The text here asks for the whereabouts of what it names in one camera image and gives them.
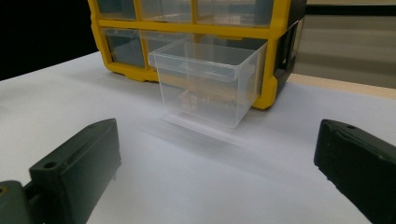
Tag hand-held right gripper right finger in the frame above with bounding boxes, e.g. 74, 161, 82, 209
313, 119, 396, 224

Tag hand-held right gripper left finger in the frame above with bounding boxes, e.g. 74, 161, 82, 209
28, 118, 122, 224

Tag clear plastic drawer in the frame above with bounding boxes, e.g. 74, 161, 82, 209
195, 0, 275, 28
148, 38, 269, 129
102, 27, 147, 69
95, 0, 138, 21
138, 0, 193, 24

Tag yellow drawer organizer cabinet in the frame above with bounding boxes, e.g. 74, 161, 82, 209
87, 0, 308, 110

